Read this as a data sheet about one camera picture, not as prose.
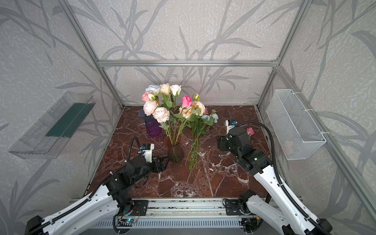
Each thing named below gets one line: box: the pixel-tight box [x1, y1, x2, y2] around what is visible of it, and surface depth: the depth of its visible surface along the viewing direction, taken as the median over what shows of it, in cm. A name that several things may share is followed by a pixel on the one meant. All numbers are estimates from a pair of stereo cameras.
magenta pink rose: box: [181, 94, 193, 109], surface depth 63 cm
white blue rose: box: [144, 84, 161, 95], surface depth 70 cm
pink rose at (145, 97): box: [141, 92, 151, 103], surface depth 68 cm
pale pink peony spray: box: [142, 100, 176, 146], surface depth 66 cm
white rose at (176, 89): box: [169, 84, 182, 97], surface depth 72 cm
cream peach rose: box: [159, 83, 170, 95], surface depth 72 cm
